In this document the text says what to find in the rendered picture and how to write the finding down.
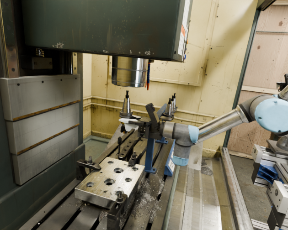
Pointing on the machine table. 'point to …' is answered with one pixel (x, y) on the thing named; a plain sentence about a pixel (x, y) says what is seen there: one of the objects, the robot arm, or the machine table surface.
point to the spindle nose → (129, 71)
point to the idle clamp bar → (126, 150)
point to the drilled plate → (109, 201)
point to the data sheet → (185, 13)
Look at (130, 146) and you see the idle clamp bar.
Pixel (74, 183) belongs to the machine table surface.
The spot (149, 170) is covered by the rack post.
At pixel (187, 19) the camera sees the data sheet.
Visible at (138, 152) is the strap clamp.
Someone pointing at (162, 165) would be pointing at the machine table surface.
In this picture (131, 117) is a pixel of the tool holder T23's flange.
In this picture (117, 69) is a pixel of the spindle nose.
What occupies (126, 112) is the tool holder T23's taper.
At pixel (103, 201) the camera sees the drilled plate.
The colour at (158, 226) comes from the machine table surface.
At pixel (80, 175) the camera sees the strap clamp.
